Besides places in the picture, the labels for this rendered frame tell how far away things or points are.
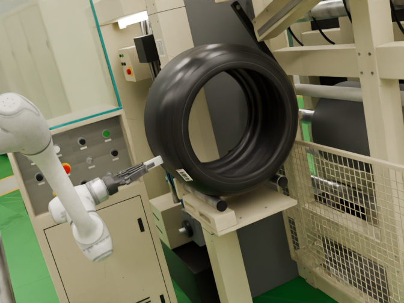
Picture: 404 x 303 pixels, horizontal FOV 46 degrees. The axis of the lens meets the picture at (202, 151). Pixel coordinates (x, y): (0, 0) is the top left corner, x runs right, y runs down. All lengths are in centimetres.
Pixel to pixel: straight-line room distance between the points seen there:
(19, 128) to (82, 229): 49
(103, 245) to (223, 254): 84
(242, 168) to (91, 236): 80
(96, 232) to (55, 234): 73
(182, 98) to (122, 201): 83
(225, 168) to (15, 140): 109
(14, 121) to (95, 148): 113
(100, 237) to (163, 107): 50
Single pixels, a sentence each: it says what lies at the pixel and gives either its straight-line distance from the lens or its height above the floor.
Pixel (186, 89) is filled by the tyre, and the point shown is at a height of 137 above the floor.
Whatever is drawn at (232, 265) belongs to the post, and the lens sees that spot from 241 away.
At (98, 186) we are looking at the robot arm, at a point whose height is 111.
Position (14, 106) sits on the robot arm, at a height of 150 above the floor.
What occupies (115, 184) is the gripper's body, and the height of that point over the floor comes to 110.
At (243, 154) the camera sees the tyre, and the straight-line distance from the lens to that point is 215.
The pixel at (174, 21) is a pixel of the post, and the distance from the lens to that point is 209.
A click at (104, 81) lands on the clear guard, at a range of 229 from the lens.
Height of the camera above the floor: 161
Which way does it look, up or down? 16 degrees down
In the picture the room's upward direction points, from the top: 13 degrees counter-clockwise
